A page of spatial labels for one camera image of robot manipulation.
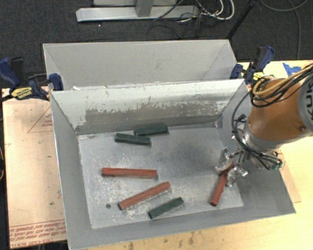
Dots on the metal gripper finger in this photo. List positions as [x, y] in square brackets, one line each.
[236, 173]
[224, 159]

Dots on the red-brown block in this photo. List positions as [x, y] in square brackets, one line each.
[129, 173]
[219, 189]
[144, 195]

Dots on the grey metal bin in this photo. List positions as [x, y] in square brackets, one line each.
[175, 158]

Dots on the dark green flat block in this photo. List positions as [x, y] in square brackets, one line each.
[132, 139]
[151, 130]
[165, 207]

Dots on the brown cardboard board red print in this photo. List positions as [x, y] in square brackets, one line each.
[31, 170]

